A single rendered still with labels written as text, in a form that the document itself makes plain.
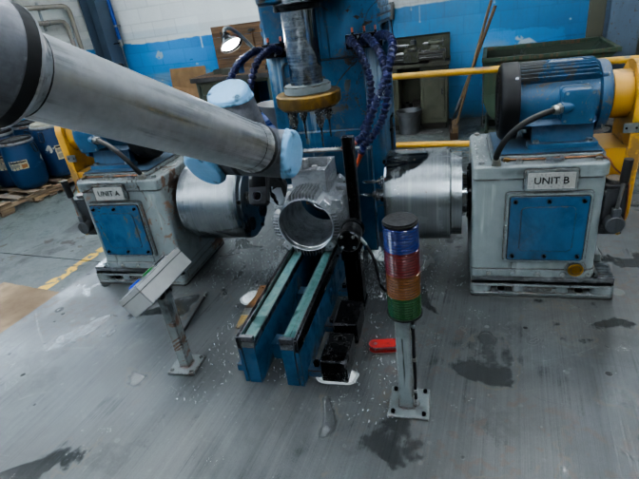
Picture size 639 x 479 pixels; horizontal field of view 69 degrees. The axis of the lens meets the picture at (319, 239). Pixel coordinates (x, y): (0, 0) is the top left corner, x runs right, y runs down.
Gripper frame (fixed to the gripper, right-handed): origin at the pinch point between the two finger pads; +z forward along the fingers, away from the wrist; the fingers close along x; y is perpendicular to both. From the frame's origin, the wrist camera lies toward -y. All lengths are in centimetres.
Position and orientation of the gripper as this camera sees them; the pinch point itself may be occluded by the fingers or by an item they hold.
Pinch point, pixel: (279, 204)
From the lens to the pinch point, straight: 124.8
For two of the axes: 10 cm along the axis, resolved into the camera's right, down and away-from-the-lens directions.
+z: 2.3, 5.3, 8.1
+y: 1.5, -8.5, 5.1
